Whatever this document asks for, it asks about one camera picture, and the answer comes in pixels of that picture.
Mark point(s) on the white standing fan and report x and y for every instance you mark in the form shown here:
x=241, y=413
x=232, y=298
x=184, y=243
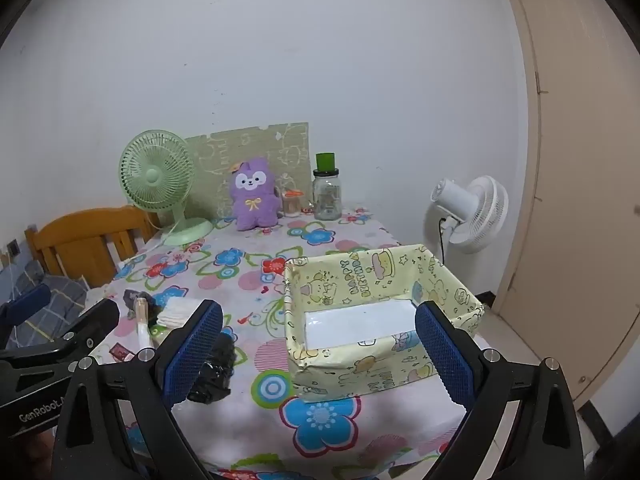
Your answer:
x=475, y=210

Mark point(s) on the floral tablecloth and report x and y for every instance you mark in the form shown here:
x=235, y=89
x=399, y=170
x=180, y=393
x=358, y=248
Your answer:
x=310, y=270

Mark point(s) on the black plastic bag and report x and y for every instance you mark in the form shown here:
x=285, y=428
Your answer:
x=217, y=370

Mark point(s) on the white tube beige cap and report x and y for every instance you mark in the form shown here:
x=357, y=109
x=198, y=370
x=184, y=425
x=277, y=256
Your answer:
x=145, y=332

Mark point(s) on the beige door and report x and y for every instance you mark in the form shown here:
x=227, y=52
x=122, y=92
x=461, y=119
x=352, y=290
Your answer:
x=590, y=160

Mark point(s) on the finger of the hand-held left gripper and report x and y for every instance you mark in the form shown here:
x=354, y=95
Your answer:
x=95, y=322
x=27, y=305

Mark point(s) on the purple plush toy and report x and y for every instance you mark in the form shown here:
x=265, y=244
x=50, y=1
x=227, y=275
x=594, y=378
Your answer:
x=255, y=200

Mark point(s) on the green patterned board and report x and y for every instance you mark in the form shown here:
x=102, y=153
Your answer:
x=225, y=150

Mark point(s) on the green desk fan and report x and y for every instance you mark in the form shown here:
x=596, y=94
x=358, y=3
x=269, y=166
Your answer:
x=155, y=175

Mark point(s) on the glass jar green lid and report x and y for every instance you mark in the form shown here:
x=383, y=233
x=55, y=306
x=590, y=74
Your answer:
x=327, y=195

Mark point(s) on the grey plaid pillow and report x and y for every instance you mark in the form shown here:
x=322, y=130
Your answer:
x=65, y=292

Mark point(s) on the cotton swab cup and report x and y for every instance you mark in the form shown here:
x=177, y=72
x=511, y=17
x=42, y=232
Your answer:
x=292, y=205

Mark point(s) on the wooden bed headboard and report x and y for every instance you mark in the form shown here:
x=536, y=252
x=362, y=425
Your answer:
x=90, y=240

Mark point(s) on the yellow cartoon print box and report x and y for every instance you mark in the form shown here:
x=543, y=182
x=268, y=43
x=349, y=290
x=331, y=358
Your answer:
x=350, y=280

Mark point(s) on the small red packet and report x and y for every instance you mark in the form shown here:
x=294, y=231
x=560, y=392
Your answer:
x=121, y=353

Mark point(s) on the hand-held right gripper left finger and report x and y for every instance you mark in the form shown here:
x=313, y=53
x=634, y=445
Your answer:
x=195, y=350

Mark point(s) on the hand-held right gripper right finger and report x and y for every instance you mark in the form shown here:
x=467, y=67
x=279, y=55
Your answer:
x=445, y=355

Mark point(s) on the grey sock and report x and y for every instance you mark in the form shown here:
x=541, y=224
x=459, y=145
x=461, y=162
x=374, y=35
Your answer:
x=132, y=297

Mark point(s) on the white towel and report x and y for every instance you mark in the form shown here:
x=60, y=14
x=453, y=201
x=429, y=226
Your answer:
x=177, y=312

